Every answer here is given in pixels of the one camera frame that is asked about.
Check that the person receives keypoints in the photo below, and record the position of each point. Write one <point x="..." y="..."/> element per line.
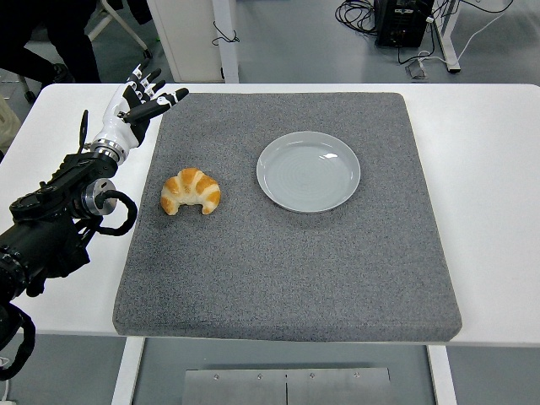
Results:
<point x="71" y="46"/>

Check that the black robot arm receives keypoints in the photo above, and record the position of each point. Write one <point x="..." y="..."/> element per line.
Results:
<point x="42" y="236"/>

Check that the white office chair base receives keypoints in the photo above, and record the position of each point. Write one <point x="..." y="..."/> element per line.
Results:
<point x="135" y="36"/>

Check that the grey metal plate with screws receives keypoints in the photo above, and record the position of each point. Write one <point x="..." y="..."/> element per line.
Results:
<point x="287" y="386"/>

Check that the clear plastic piece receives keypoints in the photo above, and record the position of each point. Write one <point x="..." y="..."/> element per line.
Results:
<point x="417" y="71"/>

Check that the black computer box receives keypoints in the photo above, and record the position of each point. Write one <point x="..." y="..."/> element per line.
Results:
<point x="401" y="25"/>

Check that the golden croissant bread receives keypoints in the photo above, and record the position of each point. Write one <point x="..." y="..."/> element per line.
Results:
<point x="190" y="190"/>

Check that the round grey plate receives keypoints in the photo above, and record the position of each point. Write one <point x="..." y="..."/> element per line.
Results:
<point x="308" y="173"/>

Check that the white desk leg with foot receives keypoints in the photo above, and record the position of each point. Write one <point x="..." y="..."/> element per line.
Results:
<point x="448" y="38"/>

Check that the beige box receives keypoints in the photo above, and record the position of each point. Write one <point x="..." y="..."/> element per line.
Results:
<point x="6" y="126"/>

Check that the white table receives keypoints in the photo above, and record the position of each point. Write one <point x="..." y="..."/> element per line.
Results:
<point x="485" y="211"/>

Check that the white cabinet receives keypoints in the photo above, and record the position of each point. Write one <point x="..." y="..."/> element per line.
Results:
<point x="185" y="38"/>

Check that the grey felt mat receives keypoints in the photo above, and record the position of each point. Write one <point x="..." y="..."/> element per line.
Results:
<point x="274" y="261"/>

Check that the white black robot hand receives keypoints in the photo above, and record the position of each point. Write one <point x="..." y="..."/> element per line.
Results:
<point x="113" y="122"/>

